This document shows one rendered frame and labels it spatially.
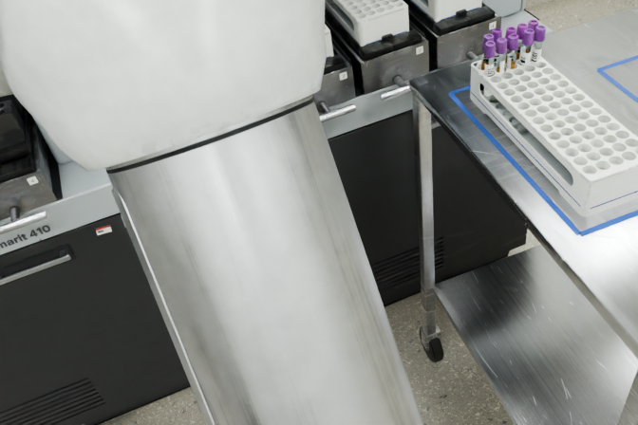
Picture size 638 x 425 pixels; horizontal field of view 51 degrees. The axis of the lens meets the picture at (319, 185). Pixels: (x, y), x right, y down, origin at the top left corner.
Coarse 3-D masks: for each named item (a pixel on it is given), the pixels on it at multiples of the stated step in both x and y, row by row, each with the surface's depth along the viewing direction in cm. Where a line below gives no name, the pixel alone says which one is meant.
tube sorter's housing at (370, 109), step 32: (512, 0) 134; (352, 128) 128; (384, 128) 130; (352, 160) 133; (384, 160) 136; (448, 160) 143; (352, 192) 138; (384, 192) 142; (416, 192) 145; (448, 192) 149; (480, 192) 154; (384, 224) 148; (416, 224) 152; (448, 224) 157; (480, 224) 161; (512, 224) 166; (384, 256) 155; (416, 256) 160; (448, 256) 164; (480, 256) 170; (384, 288) 163; (416, 288) 168
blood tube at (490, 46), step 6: (486, 42) 95; (492, 42) 95; (486, 48) 95; (492, 48) 94; (486, 54) 95; (492, 54) 95; (486, 60) 96; (492, 60) 96; (486, 66) 97; (492, 66) 97; (486, 72) 98; (492, 72) 98; (486, 90) 100; (486, 96) 101
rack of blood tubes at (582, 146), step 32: (480, 64) 101; (544, 64) 99; (480, 96) 101; (512, 96) 94; (544, 96) 93; (576, 96) 93; (512, 128) 95; (544, 128) 89; (576, 128) 88; (608, 128) 88; (544, 160) 89; (576, 160) 84; (608, 160) 82; (576, 192) 83; (608, 192) 82
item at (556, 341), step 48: (576, 48) 111; (624, 48) 109; (432, 96) 107; (624, 96) 100; (480, 144) 97; (432, 192) 126; (528, 192) 89; (432, 240) 136; (576, 240) 82; (624, 240) 81; (432, 288) 146; (480, 288) 144; (528, 288) 142; (576, 288) 141; (624, 288) 76; (432, 336) 158; (480, 336) 136; (528, 336) 134; (576, 336) 133; (624, 336) 72; (528, 384) 127; (576, 384) 125; (624, 384) 124
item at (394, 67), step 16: (336, 32) 128; (416, 32) 122; (352, 48) 123; (368, 48) 120; (384, 48) 120; (400, 48) 121; (416, 48) 121; (352, 64) 124; (368, 64) 120; (384, 64) 121; (400, 64) 122; (416, 64) 124; (368, 80) 122; (384, 80) 123; (400, 80) 123; (384, 96) 120
